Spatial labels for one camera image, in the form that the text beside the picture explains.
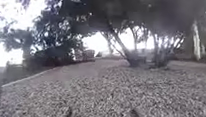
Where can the dark bushy tree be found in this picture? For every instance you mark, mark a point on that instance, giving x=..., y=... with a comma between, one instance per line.
x=55, y=45

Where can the pale-trunk tree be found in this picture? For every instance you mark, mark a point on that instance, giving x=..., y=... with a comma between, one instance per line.
x=196, y=42

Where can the multi-trunk tree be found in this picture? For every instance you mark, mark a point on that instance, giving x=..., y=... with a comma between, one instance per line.
x=134, y=57

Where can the robot's own part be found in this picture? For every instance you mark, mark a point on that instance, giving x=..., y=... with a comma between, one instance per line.
x=66, y=113
x=136, y=116

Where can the pale concrete kerb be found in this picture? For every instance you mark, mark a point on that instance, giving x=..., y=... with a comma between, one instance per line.
x=30, y=77

